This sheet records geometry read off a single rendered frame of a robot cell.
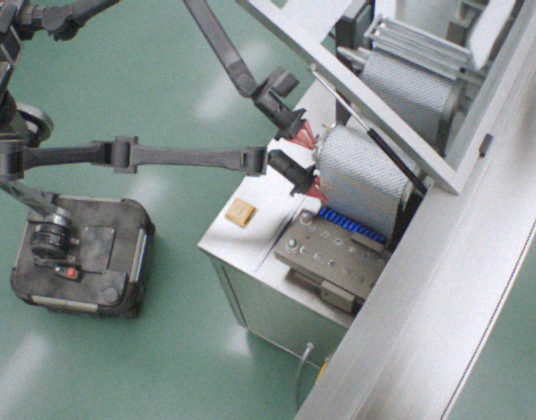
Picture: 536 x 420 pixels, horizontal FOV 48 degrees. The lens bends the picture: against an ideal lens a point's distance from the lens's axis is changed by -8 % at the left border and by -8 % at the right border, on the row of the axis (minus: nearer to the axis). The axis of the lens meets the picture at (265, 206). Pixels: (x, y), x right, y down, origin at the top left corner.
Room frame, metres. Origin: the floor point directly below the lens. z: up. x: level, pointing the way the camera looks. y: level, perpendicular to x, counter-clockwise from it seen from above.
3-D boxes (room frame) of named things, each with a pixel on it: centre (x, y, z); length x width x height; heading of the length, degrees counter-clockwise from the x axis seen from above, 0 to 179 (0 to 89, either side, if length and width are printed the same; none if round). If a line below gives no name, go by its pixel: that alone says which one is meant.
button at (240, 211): (0.94, 0.08, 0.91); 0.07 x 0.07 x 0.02; 48
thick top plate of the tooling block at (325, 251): (0.66, -0.20, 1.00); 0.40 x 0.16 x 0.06; 48
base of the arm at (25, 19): (1.44, 0.58, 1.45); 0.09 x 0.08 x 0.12; 163
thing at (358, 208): (0.78, -0.25, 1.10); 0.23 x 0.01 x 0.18; 48
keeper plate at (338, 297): (0.59, -0.15, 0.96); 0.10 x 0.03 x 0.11; 48
